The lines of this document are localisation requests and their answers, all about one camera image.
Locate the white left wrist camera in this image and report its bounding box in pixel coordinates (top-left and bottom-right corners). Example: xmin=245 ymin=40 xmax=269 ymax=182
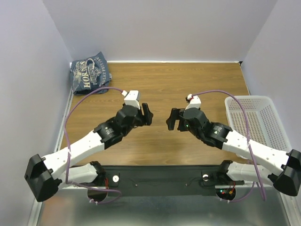
xmin=121 ymin=90 xmax=141 ymax=109

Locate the blue tank top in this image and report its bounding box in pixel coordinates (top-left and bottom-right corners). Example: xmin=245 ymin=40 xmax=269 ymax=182
xmin=70 ymin=52 xmax=112 ymax=96

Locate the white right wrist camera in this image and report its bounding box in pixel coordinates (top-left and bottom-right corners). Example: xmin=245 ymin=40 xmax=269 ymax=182
xmin=185 ymin=94 xmax=201 ymax=110

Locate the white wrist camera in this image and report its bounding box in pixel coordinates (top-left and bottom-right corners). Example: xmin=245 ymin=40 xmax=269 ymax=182
xmin=185 ymin=94 xmax=201 ymax=110
xmin=121 ymin=90 xmax=141 ymax=109

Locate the white plastic basket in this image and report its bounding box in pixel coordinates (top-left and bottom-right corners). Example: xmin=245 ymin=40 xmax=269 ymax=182
xmin=224 ymin=96 xmax=292 ymax=152

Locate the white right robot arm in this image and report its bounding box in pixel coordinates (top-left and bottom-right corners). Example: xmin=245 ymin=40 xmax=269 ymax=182
xmin=166 ymin=107 xmax=301 ymax=196

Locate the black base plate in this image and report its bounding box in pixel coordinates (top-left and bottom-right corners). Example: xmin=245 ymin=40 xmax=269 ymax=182
xmin=89 ymin=165 xmax=244 ymax=196

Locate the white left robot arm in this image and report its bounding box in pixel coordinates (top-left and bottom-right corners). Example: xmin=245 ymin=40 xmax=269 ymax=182
xmin=24 ymin=103 xmax=153 ymax=202

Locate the aluminium frame rail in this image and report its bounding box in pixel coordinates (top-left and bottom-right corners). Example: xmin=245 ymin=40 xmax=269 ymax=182
xmin=53 ymin=90 xmax=73 ymax=153

